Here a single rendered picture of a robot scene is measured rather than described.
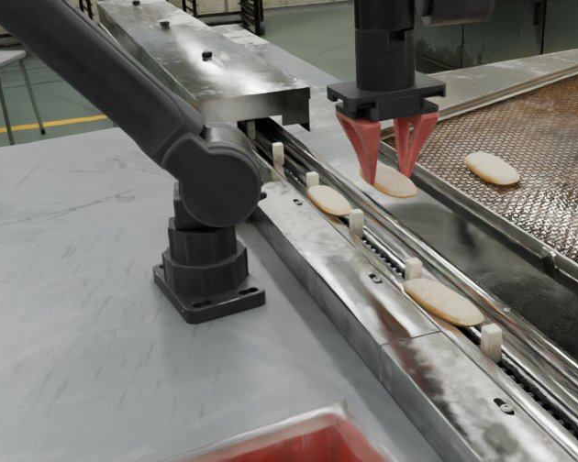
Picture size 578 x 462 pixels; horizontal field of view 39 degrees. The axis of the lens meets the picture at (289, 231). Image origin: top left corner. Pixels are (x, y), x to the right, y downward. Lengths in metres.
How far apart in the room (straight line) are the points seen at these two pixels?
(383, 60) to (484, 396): 0.33
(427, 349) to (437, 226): 0.35
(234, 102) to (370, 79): 0.49
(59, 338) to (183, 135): 0.23
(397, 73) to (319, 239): 0.20
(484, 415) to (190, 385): 0.26
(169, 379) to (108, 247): 0.31
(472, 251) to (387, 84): 0.25
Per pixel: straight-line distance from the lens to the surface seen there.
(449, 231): 0.99
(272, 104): 1.26
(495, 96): 1.17
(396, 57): 0.78
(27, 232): 1.08
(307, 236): 0.87
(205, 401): 0.69
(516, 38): 4.29
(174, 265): 0.82
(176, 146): 0.75
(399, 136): 0.84
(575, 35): 3.92
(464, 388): 0.63
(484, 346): 0.70
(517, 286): 0.87
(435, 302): 0.75
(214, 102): 1.23
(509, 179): 0.92
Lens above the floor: 1.22
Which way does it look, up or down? 24 degrees down
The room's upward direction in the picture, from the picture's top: 3 degrees counter-clockwise
